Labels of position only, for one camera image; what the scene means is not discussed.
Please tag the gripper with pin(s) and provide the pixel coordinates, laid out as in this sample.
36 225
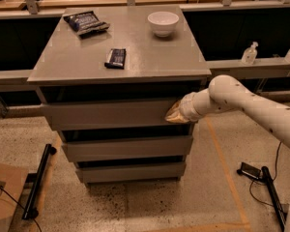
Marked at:
188 108

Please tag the grey top drawer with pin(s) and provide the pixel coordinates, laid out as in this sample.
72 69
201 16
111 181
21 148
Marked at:
107 114

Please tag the grey drawer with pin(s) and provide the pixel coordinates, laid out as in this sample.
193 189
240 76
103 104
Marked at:
131 172
107 114
121 149

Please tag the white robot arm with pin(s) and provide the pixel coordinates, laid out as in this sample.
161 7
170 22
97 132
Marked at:
225 93

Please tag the grey middle drawer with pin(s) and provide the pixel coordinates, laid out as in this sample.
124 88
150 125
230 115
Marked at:
121 149

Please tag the grey bottom drawer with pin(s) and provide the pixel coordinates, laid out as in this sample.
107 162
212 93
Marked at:
131 172

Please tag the grey drawer cabinet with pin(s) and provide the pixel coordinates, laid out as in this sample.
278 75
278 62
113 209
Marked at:
129 29

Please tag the clear sanitizer pump bottle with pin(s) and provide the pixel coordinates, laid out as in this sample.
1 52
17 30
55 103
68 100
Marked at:
250 54

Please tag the small dark snack packet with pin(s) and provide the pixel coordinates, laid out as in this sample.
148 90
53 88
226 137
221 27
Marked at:
115 58

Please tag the white ceramic bowl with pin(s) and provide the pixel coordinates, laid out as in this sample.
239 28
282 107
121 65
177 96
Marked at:
163 24

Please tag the black floor stand right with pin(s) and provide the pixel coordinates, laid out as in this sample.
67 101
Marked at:
263 175

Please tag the dark blue chip bag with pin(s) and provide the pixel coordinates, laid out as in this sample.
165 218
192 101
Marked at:
85 22

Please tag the black floor bar left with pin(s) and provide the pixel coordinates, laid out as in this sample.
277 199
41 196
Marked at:
35 179

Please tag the cardboard box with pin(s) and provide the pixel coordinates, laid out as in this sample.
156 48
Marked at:
12 180

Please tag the grey metal rail shelf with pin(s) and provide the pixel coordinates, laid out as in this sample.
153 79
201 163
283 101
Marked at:
248 68

